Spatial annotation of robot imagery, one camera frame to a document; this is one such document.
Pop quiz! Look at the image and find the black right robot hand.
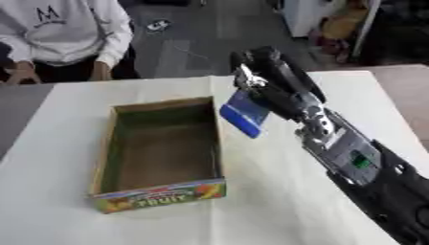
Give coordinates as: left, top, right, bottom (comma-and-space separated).
228, 45, 328, 122

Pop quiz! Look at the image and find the blue rectangular packet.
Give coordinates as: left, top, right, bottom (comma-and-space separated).
217, 89, 274, 140

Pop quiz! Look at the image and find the open cardboard box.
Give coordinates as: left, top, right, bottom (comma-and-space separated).
87, 96, 228, 214

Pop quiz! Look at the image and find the white cabinet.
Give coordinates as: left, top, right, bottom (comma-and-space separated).
280, 0, 359, 37

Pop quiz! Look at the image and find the yellow soft toy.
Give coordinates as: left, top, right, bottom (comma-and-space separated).
320, 6, 371, 42

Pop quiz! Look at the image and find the person's left hand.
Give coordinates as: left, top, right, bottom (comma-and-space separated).
88, 60, 114, 81

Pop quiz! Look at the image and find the person's hand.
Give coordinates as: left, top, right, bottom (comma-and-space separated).
3, 60, 42, 86
88, 60, 114, 81

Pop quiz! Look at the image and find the person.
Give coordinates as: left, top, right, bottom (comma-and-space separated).
0, 0, 141, 86

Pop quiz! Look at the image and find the person's right hand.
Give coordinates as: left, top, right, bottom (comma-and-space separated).
3, 60, 42, 86

